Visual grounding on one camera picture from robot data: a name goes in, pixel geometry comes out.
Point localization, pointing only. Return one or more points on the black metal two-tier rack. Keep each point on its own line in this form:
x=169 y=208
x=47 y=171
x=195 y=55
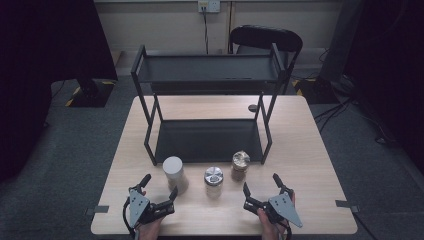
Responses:
x=208 y=140

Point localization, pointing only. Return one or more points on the dark curtain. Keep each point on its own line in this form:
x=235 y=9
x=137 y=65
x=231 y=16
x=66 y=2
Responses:
x=40 y=66
x=393 y=66

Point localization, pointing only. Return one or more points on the silver-lidded glass jar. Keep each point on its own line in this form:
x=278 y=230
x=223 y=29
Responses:
x=213 y=176

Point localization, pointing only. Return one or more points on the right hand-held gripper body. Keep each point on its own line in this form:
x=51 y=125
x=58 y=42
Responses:
x=283 y=208

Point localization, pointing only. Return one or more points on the white-lidded spice jar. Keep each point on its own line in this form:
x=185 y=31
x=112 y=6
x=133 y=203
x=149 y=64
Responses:
x=172 y=166

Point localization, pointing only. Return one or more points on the dark grey stand column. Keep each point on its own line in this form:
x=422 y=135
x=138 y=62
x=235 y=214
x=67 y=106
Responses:
x=341 y=40

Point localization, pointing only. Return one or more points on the grey table edge bracket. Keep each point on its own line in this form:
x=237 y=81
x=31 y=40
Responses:
x=345 y=204
x=100 y=209

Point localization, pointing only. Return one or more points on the person's left hand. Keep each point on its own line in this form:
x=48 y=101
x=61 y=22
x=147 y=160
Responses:
x=150 y=230

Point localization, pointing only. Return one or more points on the clear-lidded brown spice jar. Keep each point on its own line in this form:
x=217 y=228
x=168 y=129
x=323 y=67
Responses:
x=240 y=161

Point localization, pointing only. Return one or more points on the black stand base yellow stripes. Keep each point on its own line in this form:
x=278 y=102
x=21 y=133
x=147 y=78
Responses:
x=91 y=95
x=316 y=91

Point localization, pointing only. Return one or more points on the round dark table grommet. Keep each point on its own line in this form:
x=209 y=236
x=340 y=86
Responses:
x=253 y=108

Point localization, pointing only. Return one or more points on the person's right hand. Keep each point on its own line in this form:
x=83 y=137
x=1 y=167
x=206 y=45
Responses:
x=268 y=228

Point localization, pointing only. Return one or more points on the black chair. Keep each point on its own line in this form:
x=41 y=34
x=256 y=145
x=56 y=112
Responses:
x=266 y=37

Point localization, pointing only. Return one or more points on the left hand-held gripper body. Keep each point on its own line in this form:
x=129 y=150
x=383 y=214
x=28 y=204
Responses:
x=139 y=206

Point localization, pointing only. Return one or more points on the white wall socket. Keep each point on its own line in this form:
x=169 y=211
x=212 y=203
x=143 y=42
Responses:
x=209 y=5

